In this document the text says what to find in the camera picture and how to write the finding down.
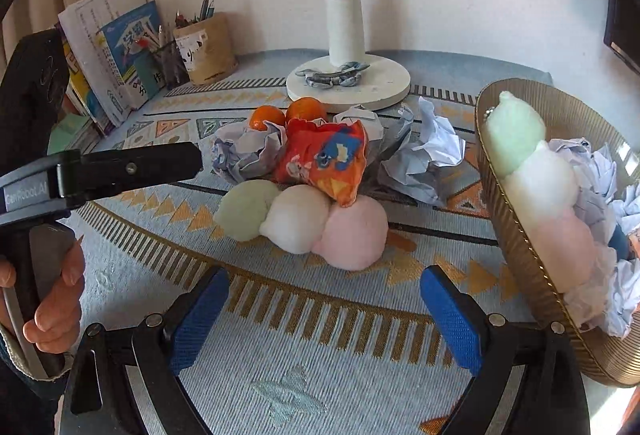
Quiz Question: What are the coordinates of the gold ribbed bowl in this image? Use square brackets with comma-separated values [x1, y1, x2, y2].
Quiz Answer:
[474, 77, 640, 388]

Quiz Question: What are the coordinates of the brown paper pen holder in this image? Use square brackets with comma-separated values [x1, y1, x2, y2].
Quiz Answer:
[173, 12, 237, 86]

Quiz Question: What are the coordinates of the green flat book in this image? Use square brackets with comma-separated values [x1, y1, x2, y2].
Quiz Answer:
[47, 112, 101, 156]

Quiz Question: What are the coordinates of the dark teal book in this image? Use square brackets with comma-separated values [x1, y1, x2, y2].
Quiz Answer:
[131, 60, 167, 112]

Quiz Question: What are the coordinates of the black wall television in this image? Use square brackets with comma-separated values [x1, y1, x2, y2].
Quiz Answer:
[602, 0, 640, 76]

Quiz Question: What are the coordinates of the small three-ball plush keychain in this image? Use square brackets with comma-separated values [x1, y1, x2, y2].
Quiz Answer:
[485, 90, 616, 296]

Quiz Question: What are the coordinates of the person's left hand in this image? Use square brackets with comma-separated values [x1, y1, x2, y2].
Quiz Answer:
[22, 237, 87, 356]

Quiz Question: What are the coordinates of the large three-ball plush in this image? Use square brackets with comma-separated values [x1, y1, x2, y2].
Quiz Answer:
[212, 179, 390, 272]

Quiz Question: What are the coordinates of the orange snack packet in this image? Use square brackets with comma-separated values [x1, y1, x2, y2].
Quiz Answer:
[272, 117, 369, 208]

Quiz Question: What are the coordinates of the blue cover book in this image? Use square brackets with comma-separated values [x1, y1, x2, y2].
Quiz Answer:
[97, 1, 163, 113]

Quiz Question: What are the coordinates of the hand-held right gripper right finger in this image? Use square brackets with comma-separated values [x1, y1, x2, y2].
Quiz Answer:
[420, 265, 591, 435]

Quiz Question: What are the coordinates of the patterned woven tablecloth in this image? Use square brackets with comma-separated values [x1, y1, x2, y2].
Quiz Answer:
[50, 49, 640, 435]

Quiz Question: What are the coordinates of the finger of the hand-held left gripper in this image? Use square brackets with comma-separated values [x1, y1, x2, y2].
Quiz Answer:
[55, 142, 203, 212]

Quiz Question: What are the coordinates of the bunch of pens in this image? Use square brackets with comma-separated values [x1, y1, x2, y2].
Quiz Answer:
[175, 0, 216, 28]

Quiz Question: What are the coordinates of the orange mandarin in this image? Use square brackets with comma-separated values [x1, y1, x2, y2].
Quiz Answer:
[249, 105, 286, 132]
[286, 97, 328, 123]

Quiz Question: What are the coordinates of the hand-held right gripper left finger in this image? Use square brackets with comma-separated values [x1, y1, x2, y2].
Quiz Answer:
[65, 265, 231, 435]

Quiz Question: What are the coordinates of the row of upright books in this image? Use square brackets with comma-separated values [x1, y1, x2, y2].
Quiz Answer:
[50, 22, 116, 138]

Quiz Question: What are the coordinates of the bunch of pencils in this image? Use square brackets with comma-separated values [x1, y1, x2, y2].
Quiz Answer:
[135, 25, 173, 60]

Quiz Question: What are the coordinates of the black mesh pen holder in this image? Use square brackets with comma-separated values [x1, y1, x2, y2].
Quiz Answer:
[150, 40, 191, 90]

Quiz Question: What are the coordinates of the white desk lamp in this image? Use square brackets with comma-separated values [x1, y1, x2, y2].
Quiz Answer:
[286, 0, 412, 110]

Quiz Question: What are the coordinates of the person's left forearm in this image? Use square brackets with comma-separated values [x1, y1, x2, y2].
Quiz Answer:
[0, 315, 76, 435]

